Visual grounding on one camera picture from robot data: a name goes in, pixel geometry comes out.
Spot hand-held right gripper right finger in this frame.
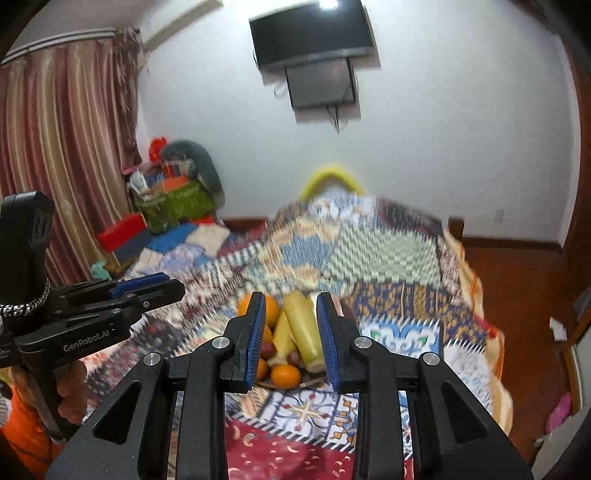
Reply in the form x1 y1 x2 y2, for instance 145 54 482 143
315 292 534 480

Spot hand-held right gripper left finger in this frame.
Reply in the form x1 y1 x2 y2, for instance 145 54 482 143
46 292 269 480

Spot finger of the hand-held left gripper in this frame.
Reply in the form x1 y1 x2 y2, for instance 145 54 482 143
111 278 186 319
51 272 171 301

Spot large green-yellow banana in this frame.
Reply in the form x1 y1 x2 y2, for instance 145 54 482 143
283 290 326 374

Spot person's left hand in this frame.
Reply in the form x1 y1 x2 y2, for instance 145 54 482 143
55 360 89 422

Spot yellow banana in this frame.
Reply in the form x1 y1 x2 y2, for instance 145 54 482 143
262 310 298 367

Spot large orange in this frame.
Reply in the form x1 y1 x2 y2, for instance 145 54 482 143
236 293 281 330

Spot red box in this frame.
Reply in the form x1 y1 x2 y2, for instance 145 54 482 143
97 213 148 252

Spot green fabric bag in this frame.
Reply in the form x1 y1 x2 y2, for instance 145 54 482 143
134 178 218 234

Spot patchwork printed blanket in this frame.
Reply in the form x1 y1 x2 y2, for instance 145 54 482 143
78 191 513 480

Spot striped brown curtain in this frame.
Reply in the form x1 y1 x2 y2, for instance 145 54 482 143
0 28 144 287

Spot grey neck pillow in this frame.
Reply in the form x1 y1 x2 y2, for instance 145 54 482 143
161 138 225 206

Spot pink slipper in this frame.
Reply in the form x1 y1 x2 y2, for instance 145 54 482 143
547 392 573 435

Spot white cabinet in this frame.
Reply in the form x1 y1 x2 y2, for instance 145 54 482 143
566 314 591 416

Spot brown wooden door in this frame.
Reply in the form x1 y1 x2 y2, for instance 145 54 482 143
558 28 591 278

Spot black white braided lanyard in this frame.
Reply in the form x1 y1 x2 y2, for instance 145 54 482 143
0 281 51 317

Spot wooden bed frame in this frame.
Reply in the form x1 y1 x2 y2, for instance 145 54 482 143
221 216 466 252

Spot black hanging cables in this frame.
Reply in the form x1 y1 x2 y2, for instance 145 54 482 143
325 104 352 134

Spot black wall-mounted box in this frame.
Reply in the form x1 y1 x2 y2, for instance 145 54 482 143
284 58 358 112

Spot black wall television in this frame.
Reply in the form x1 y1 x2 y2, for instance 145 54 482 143
248 0 376 72

